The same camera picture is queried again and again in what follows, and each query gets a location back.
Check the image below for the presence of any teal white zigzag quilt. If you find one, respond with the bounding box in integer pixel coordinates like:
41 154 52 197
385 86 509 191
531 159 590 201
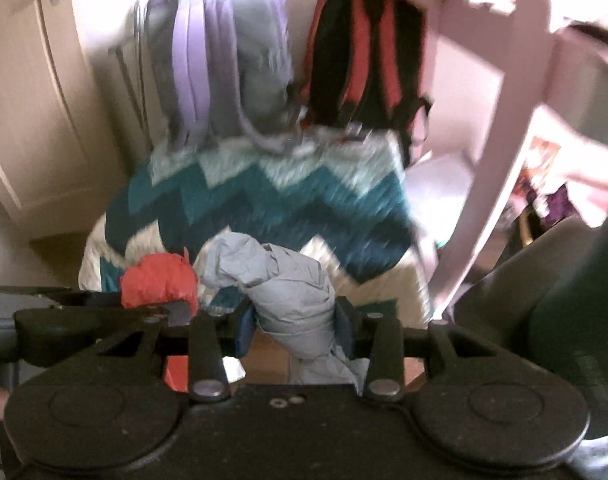
79 127 435 331

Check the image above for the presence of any grey metal stand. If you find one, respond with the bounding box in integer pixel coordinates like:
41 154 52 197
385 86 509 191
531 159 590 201
108 0 152 136

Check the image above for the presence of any purple grey backpack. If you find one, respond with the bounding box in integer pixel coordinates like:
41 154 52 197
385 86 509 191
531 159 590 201
134 0 325 156

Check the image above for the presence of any purple cloth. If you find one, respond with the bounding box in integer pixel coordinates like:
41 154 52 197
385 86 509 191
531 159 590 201
539 185 585 231

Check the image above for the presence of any black red backpack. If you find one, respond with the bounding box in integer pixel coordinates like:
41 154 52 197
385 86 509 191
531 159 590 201
296 0 435 166

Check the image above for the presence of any beige wardrobe door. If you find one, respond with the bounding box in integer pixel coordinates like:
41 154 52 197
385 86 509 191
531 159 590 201
0 0 115 233

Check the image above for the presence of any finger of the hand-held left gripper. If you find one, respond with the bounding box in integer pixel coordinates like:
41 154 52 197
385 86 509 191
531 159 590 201
143 297 198 329
0 285 80 299

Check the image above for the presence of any red printed box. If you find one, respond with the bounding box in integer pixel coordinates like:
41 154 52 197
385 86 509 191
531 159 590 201
521 135 562 186

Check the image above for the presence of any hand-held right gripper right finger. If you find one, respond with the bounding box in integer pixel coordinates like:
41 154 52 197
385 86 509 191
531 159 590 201
334 297 490 404

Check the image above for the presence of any grey cloth garment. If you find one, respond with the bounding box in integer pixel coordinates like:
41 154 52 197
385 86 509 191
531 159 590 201
194 232 370 396

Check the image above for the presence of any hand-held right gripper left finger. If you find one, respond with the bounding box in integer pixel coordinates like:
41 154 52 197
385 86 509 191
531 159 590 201
95 304 257 404

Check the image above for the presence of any red plastic bag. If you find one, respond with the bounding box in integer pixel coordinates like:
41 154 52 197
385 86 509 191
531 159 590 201
120 252 202 395

